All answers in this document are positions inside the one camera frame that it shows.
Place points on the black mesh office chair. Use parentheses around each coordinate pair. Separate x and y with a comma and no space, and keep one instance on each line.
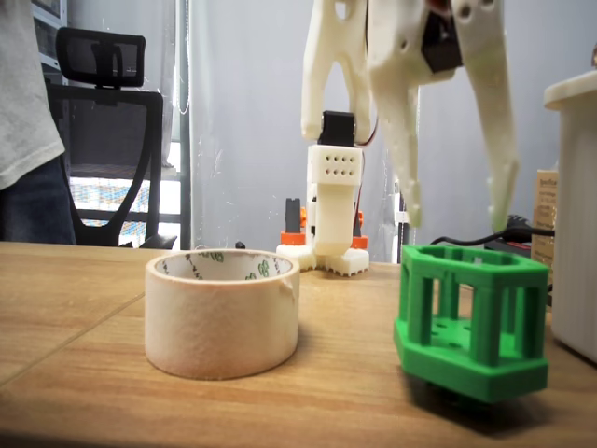
(102,56)

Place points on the grey vertical pole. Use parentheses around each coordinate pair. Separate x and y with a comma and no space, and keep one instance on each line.
(404,242)

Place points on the white ribbed plastic bin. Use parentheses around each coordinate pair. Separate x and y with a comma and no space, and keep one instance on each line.
(578,233)

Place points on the orange black table clamp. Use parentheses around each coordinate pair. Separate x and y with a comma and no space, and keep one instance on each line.
(360,242)
(293,219)

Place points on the brown cardboard box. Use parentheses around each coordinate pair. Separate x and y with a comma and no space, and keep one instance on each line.
(545,261)

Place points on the green hexagonal printed component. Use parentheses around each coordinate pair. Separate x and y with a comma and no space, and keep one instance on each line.
(466,373)

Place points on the black ribbed plug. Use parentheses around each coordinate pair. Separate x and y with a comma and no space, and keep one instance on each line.
(522,223)

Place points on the person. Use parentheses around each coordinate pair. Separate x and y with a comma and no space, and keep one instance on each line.
(23,93)

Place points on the beige masking tape roll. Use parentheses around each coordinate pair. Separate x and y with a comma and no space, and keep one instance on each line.
(219,326)

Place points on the black device with red label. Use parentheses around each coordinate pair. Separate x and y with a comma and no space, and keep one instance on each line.
(513,248)

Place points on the grey storage shelf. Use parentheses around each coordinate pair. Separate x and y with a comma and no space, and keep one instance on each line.
(46,28)

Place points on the grey window frame post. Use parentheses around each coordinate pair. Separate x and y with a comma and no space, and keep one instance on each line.
(184,140)

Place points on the small white clip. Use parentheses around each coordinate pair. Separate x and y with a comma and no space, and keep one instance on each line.
(402,217)

